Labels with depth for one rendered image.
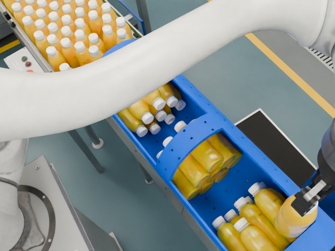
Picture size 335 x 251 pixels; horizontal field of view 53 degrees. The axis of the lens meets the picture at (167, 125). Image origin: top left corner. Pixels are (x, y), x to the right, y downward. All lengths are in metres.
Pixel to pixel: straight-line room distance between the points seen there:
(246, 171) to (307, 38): 0.77
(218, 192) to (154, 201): 1.05
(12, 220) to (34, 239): 0.11
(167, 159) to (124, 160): 1.35
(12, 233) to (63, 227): 0.14
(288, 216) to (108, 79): 0.51
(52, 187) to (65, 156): 1.31
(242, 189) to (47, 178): 0.65
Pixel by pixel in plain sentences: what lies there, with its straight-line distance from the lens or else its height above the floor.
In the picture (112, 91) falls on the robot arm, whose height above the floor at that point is 1.80.
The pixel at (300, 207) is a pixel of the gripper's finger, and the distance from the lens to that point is 0.60.
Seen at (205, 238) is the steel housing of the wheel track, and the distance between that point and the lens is 1.22.
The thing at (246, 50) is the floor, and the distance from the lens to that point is 2.78.
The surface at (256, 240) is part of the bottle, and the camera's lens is 0.97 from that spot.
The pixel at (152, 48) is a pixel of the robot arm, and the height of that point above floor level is 1.81.
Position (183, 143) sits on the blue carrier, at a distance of 0.94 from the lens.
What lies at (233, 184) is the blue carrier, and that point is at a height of 0.97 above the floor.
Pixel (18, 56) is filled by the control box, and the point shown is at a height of 1.10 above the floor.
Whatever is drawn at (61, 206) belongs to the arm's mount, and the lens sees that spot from 1.12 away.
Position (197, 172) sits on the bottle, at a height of 1.13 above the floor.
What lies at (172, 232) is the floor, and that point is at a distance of 2.12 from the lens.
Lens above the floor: 2.07
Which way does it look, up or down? 61 degrees down
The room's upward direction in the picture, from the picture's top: 11 degrees counter-clockwise
